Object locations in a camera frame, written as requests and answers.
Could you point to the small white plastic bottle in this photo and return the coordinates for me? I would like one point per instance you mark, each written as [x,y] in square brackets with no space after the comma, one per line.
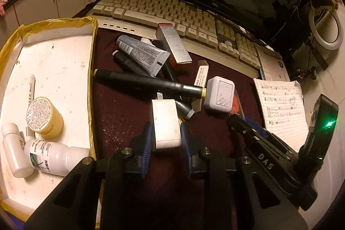
[13,154]

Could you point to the maroon table cloth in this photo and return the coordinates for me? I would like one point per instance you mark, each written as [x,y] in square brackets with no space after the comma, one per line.
[121,116]

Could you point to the white bottle green label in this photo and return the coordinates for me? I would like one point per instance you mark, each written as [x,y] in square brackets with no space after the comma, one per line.
[59,157]

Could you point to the lined handwritten notebook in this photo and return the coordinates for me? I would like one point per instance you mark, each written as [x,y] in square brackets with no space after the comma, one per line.
[283,111]

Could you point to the pink cloth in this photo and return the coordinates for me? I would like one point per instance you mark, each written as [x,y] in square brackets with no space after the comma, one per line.
[2,5]

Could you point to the black pen gold bands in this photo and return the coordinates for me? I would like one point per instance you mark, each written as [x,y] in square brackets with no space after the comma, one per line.
[140,79]

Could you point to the beige computer keyboard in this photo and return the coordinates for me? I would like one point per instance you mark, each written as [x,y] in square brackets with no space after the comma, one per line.
[151,6]

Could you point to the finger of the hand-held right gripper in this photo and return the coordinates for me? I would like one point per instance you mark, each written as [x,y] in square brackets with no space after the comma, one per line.
[260,129]
[262,161]

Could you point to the white rectangular box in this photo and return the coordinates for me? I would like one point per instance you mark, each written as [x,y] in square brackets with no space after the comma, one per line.
[164,125]

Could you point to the white printed booklet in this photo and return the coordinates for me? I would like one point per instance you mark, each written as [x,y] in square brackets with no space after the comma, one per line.
[272,65]

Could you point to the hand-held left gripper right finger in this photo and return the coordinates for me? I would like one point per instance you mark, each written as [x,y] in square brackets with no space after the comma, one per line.
[186,146]

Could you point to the white foam box yellow tape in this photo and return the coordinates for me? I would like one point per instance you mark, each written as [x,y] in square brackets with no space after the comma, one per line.
[59,63]

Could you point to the grey squeeze tube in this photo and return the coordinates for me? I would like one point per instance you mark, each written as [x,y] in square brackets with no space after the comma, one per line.
[140,52]

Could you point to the yellow round jar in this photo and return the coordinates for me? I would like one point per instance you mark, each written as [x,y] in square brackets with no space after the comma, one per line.
[51,125]

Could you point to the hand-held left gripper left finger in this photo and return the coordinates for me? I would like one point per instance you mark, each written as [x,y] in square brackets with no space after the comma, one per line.
[145,145]

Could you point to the black marker grey cap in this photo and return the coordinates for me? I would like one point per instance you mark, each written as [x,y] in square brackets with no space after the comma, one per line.
[126,63]
[183,108]

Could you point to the silver carton box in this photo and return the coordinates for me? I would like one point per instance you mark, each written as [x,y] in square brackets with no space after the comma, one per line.
[173,44]

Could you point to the white slim carton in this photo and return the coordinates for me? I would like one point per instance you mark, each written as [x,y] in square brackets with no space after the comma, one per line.
[201,75]

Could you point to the white square case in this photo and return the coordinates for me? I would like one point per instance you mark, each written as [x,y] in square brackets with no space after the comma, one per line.
[219,95]

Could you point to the small orange packet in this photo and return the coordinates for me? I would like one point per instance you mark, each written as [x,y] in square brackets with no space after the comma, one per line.
[235,103]

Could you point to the white marker pen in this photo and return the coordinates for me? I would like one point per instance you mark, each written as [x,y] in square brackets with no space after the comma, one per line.
[31,90]

